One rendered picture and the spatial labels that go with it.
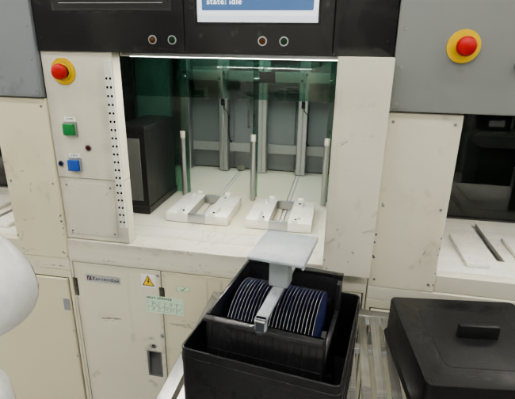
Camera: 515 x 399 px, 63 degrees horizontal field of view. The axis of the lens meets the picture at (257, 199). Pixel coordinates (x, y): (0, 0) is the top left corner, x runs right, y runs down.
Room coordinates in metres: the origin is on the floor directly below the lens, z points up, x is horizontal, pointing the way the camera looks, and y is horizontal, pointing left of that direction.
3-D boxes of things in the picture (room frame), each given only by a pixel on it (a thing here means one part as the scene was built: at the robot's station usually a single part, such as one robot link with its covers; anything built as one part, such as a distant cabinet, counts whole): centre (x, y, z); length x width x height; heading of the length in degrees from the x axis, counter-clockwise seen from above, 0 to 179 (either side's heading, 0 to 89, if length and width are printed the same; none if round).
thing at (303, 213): (1.34, -0.08, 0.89); 0.22 x 0.21 x 0.04; 170
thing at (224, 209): (1.38, 0.18, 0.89); 0.22 x 0.21 x 0.04; 170
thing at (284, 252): (0.68, -0.04, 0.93); 0.24 x 0.20 x 0.32; 161
